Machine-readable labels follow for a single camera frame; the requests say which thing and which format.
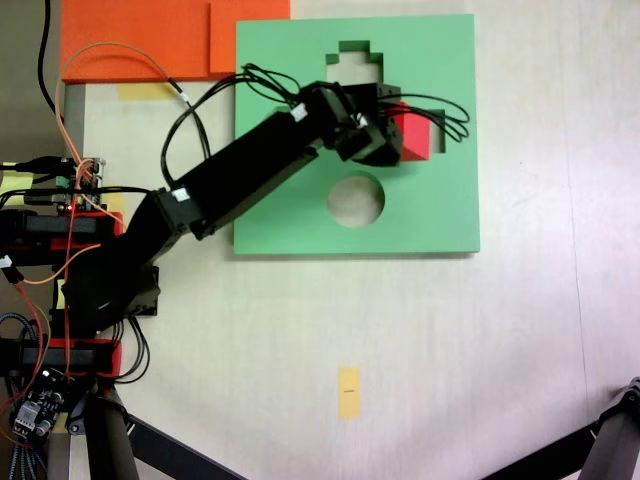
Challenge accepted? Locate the long orange wire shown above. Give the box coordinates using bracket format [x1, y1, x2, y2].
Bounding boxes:
[53, 41, 189, 171]

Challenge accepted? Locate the wide yellow tape piece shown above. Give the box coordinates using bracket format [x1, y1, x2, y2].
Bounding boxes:
[118, 83, 175, 102]

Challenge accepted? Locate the large flat orange block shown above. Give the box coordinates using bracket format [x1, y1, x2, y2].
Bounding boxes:
[59, 0, 236, 84]

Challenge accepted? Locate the green circuit board with wires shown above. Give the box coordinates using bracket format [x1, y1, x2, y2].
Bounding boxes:
[57, 156, 109, 214]

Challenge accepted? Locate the yellow tape marker strip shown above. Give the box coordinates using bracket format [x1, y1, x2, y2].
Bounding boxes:
[338, 365, 362, 420]

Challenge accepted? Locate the red black table clamp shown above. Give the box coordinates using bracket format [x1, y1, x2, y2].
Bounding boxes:
[0, 337, 124, 379]
[0, 208, 125, 251]

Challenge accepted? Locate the black white braided cable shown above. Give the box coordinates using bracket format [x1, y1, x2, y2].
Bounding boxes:
[5, 442, 39, 480]

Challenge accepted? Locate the black gripper wire loop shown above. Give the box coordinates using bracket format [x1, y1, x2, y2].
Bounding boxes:
[377, 92, 471, 144]

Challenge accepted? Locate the black USB plug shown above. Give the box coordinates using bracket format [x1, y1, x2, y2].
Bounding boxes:
[22, 192, 71, 206]

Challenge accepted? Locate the thick black cable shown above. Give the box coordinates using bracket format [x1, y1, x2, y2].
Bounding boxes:
[38, 0, 57, 115]

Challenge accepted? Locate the green shape sorter board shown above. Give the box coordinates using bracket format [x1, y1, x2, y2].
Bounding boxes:
[232, 13, 482, 260]

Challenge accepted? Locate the black plug with cable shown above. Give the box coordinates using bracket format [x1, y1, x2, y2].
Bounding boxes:
[0, 156, 76, 175]

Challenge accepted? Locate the yellow sticky note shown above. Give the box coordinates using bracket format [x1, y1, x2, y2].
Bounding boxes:
[0, 172, 34, 205]

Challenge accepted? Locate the black base wire loop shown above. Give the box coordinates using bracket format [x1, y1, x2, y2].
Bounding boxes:
[115, 315, 152, 384]

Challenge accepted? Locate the black forearm wire loop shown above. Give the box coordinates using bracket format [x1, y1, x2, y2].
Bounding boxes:
[241, 62, 307, 101]

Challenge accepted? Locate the black twin wire white connector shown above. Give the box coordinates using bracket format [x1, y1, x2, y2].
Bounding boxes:
[159, 77, 211, 186]

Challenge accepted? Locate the red square block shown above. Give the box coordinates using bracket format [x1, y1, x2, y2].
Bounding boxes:
[394, 101, 433, 163]

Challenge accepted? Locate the black tripod brace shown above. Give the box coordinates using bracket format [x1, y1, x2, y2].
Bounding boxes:
[127, 413, 249, 480]
[479, 424, 601, 480]

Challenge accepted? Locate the black circuit board with capacitors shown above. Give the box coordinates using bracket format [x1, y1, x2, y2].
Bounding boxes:
[9, 368, 69, 444]

